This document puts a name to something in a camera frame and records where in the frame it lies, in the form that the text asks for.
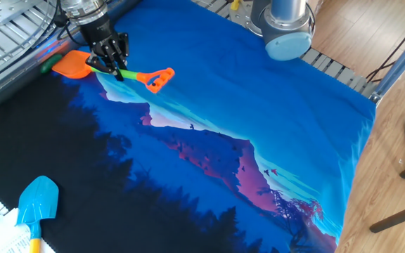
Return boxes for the black floor cable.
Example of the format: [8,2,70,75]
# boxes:
[366,10,405,84]

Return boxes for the orange green toy shovel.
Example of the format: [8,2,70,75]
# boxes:
[51,49,176,94]

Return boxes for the blue yellow toy shovel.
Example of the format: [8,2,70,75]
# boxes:
[15,175,60,253]

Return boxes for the black table cable bundle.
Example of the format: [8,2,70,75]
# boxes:
[30,0,63,46]

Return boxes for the mountain print blue cloth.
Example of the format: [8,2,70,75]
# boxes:
[0,0,378,253]

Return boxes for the green toy cucumber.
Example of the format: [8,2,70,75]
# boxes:
[39,53,63,74]

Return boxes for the aluminium frame post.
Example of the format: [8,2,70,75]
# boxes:
[369,20,405,105]

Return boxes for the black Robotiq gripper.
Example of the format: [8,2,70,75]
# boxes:
[79,17,130,82]

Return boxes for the aluminium mounting plate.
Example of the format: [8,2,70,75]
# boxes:
[0,0,45,27]

